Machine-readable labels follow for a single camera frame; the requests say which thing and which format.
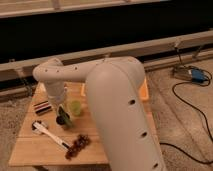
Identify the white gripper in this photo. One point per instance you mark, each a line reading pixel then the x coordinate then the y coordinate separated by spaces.
pixel 56 94

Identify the green pepper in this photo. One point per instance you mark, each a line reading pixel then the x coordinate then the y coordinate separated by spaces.
pixel 62 112

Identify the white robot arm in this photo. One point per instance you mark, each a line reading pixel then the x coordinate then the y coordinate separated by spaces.
pixel 112 92

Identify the metal cup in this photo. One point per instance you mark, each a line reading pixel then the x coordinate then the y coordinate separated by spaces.
pixel 64 122

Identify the green plastic cup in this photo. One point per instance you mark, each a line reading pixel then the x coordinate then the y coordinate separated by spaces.
pixel 75 107

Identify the bunch of dark grapes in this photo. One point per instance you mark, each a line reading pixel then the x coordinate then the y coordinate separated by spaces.
pixel 80 143

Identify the orange plastic bin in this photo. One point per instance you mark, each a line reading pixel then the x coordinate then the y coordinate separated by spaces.
pixel 143 91

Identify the blue power device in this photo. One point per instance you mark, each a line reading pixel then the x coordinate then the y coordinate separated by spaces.
pixel 197 76

